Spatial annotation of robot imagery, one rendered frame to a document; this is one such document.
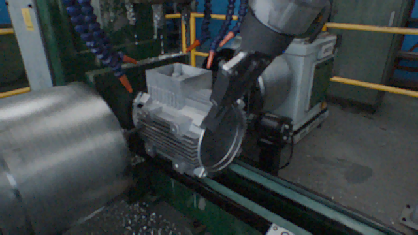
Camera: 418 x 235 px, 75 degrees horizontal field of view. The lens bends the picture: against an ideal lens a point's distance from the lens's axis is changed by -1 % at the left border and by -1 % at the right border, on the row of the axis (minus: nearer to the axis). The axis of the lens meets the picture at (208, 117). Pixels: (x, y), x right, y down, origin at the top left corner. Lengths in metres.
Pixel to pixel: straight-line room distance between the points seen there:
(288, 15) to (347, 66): 3.33
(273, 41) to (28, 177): 0.37
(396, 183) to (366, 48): 2.73
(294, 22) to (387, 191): 0.68
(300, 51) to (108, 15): 0.58
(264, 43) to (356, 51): 3.26
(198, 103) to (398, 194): 0.63
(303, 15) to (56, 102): 0.38
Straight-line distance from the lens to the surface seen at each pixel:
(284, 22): 0.37
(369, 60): 3.62
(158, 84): 0.65
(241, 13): 0.73
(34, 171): 0.44
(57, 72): 0.78
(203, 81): 0.64
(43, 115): 0.47
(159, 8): 0.60
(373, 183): 0.97
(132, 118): 0.74
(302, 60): 0.95
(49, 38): 0.77
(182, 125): 0.56
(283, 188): 0.65
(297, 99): 0.99
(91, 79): 0.68
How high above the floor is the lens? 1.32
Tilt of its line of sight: 25 degrees down
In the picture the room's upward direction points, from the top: straight up
